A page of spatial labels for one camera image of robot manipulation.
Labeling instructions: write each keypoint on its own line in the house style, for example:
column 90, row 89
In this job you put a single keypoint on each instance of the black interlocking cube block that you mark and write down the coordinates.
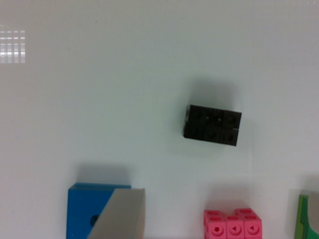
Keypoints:
column 212, row 125

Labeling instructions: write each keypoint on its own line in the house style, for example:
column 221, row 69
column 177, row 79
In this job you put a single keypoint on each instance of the pink interlocking cube block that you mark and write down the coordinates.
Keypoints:
column 243, row 223

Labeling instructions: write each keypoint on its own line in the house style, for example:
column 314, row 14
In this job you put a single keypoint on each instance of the green square block with hole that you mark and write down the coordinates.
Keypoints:
column 302, row 224

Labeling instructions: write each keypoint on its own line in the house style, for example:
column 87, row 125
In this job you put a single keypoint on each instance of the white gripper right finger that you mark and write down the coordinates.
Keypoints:
column 313, row 215

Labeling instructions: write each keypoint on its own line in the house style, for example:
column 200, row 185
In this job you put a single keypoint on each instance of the blue square block with hole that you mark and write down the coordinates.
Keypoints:
column 86, row 202

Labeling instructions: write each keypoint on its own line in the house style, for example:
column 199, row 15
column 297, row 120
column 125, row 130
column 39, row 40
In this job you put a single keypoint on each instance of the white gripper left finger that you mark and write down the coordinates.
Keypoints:
column 124, row 216

